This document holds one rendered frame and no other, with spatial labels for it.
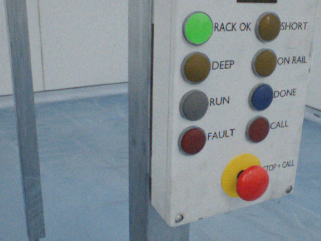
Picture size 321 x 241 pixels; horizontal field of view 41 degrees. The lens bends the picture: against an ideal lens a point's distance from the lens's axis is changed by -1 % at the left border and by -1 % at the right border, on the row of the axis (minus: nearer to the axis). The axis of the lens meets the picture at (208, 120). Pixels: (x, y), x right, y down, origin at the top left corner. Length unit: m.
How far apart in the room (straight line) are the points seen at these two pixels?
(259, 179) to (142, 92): 0.15
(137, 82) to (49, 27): 3.57
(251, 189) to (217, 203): 0.04
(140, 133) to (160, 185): 0.07
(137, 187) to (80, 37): 3.65
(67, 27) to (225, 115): 3.69
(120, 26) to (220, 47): 3.87
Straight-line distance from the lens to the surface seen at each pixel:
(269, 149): 0.48
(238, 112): 0.44
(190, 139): 0.41
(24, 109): 1.58
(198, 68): 0.39
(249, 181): 0.44
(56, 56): 4.09
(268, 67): 0.44
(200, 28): 0.38
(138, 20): 0.46
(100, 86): 4.29
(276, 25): 0.43
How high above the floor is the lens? 1.20
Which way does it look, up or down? 19 degrees down
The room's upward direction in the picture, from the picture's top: 4 degrees clockwise
